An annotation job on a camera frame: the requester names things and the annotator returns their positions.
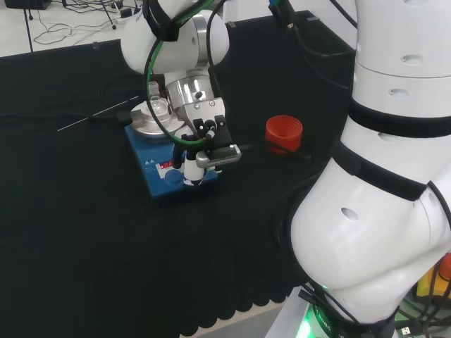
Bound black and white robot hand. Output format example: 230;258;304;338
171;126;205;188

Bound heater with blue base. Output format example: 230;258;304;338
118;102;223;202

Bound clear round-bottom glass flask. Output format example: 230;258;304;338
147;81;171;120

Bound thin glass rod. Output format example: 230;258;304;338
57;94;140;132

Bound black bench cloth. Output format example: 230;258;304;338
0;9;357;338

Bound black tripod pole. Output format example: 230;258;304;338
23;0;35;53

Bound yellow stop button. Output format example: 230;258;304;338
414;252;451;303

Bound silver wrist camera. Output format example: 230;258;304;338
195;143;242;168

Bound silver heating block black handles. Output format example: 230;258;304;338
116;104;184;137

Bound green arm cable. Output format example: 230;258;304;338
145;0;283;147

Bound red ribbed ring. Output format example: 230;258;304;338
264;114;304;154

